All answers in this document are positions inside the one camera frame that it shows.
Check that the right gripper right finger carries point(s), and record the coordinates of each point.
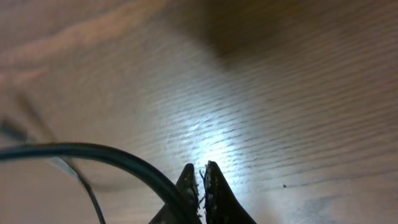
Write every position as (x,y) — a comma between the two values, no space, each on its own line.
(221,206)

